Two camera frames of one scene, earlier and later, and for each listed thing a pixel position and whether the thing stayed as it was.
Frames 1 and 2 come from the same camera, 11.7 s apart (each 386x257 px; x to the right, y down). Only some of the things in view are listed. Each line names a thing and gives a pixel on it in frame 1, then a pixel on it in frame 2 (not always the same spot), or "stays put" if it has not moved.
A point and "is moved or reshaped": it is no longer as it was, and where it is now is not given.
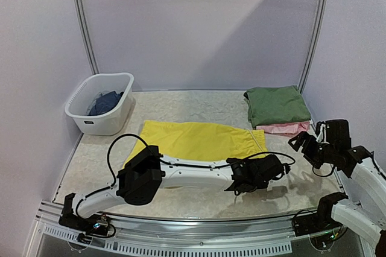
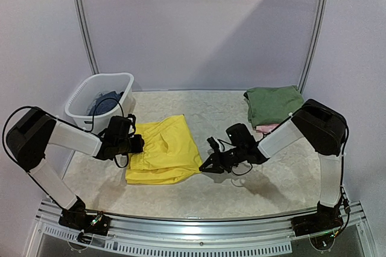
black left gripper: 247,163 -> 139,146
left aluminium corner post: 81,19 stays put
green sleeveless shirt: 269,105 stays put
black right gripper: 306,143 -> 220,161
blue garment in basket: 105,103 stays put
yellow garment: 195,142 is moved or reshaped
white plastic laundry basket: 103,105 stays put
